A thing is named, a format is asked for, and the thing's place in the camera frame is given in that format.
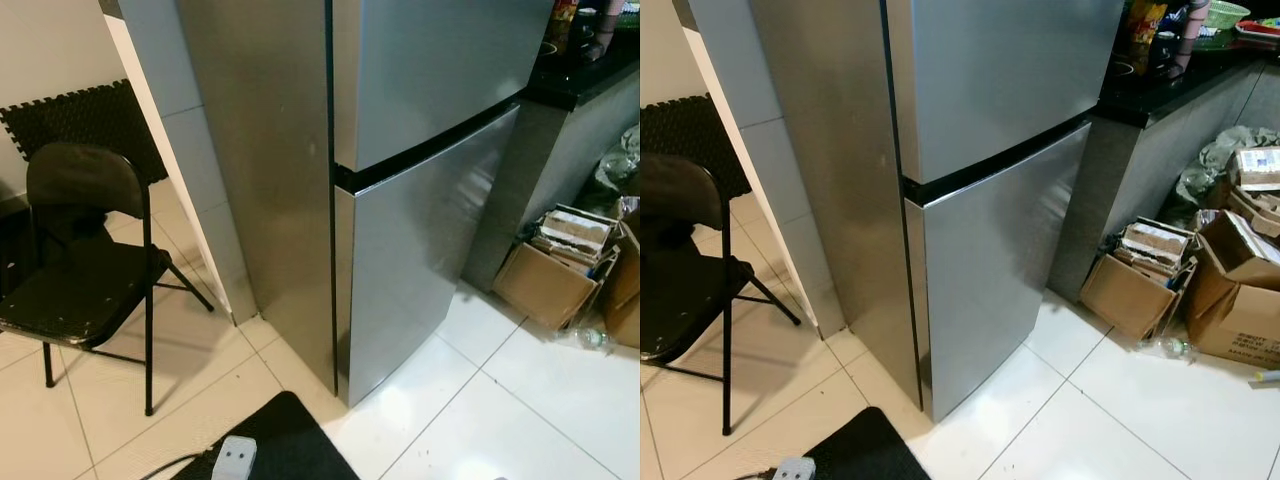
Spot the silver fridge door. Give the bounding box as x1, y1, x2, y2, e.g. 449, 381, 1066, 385
334, 104, 522, 407
904, 121, 1094, 422

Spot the silver fridge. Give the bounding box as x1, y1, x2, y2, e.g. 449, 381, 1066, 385
672, 0, 1127, 422
100, 0, 557, 407

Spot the black folding chair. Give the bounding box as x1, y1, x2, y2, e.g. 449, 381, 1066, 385
640, 152, 802, 437
0, 142, 216, 417

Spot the grey green plastic bag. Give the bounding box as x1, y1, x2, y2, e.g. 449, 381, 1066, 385
597, 125, 641, 196
1177, 125, 1280, 207

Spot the small open cardboard box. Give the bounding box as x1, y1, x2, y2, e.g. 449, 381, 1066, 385
492, 204, 621, 332
1079, 217, 1201, 342

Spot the clear plastic bottle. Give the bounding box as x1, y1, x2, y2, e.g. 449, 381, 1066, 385
1138, 335, 1197, 362
558, 326, 617, 354

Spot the grey kitchen counter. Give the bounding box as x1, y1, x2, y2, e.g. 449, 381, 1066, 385
1045, 18, 1280, 306
462, 8, 641, 293

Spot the black foam puzzle mat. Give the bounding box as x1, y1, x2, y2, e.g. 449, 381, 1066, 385
0, 79, 169, 189
640, 94, 753, 206

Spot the pink drink tumbler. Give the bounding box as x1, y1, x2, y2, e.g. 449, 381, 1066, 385
1170, 0, 1213, 79
590, 0, 627, 63

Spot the orange snack bag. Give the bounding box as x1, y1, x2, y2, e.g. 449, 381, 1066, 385
1125, 0, 1169, 73
545, 0, 581, 56

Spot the cardboard box white label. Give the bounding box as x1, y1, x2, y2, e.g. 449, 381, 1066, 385
1228, 145, 1280, 237

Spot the green plastic basket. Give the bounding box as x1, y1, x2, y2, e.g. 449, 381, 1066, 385
1204, 0, 1252, 31

